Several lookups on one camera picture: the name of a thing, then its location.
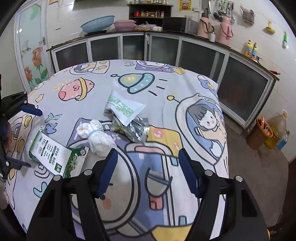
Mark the black microwave oven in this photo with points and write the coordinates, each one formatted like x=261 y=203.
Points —
x=180 y=25

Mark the large cooking oil jug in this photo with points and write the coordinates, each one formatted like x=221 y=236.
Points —
x=278 y=124

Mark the white knotted tissue bundle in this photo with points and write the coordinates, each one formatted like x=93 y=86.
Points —
x=100 y=143

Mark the green white milk powder bag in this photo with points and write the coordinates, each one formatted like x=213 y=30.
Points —
x=56 y=158

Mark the yellow wall scoop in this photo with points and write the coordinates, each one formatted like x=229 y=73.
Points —
x=269 y=28

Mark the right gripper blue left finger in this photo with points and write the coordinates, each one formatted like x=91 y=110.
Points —
x=107 y=172

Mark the cartoon print tablecloth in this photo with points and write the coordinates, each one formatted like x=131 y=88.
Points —
x=148 y=197

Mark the white green small packet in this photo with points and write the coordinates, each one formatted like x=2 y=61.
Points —
x=125 y=110

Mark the yellow detergent bottles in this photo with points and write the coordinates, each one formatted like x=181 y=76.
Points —
x=251 y=50

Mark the green wall brush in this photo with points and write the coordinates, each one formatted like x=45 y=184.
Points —
x=284 y=42

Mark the silver green foil wrapper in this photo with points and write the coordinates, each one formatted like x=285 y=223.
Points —
x=137 y=130

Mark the pink thermos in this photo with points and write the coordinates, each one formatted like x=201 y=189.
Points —
x=225 y=33
x=204 y=26

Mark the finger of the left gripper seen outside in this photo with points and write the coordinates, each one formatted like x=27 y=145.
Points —
x=31 y=109

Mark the blue plastic basin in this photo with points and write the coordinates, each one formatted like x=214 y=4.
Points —
x=98 y=24

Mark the small blue water bottle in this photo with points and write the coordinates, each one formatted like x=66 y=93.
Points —
x=283 y=140

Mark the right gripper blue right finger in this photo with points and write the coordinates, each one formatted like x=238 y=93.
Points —
x=191 y=171

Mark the kitchen counter cabinets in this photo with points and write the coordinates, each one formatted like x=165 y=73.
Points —
x=243 y=84

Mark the brown waste bucket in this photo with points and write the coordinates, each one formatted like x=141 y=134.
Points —
x=259 y=134

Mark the chopstick holder basket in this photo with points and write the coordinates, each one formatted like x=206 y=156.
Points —
x=247 y=15

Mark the hanging utensil rack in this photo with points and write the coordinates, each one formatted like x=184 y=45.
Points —
x=223 y=8

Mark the yellow wall poster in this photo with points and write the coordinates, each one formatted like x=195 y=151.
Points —
x=185 y=5

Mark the pink thermos left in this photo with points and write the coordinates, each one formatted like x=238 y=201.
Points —
x=204 y=26

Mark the black spice shelf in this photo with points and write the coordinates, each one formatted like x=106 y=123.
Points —
x=152 y=14

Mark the flower painted glass door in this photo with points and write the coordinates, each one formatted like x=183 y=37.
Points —
x=30 y=44

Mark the pink thermos right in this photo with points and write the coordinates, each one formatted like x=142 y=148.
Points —
x=225 y=33

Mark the pink plastic basin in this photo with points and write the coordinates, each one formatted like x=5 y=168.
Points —
x=124 y=25

